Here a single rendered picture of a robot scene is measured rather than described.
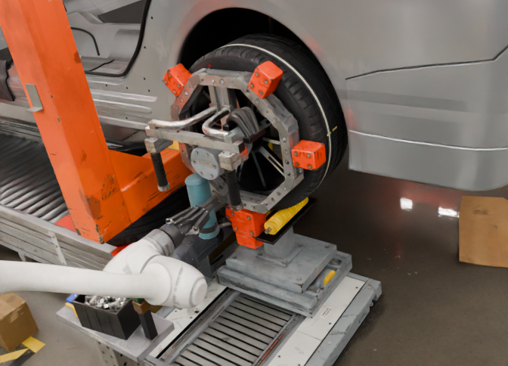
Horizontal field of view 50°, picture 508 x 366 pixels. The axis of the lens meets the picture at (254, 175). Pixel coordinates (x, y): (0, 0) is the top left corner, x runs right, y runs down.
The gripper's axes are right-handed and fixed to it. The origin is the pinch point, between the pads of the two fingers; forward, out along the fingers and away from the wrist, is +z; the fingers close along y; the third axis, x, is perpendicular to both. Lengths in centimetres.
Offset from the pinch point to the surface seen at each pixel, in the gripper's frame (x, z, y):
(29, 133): -52, 85, -255
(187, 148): -3, 33, -40
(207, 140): 14.8, 13.5, -8.5
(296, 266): -60, 47, -5
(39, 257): -68, 4, -136
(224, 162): 9.6, 10.5, 0.0
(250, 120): 18.7, 23.7, 2.3
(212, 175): -1.9, 17.8, -14.1
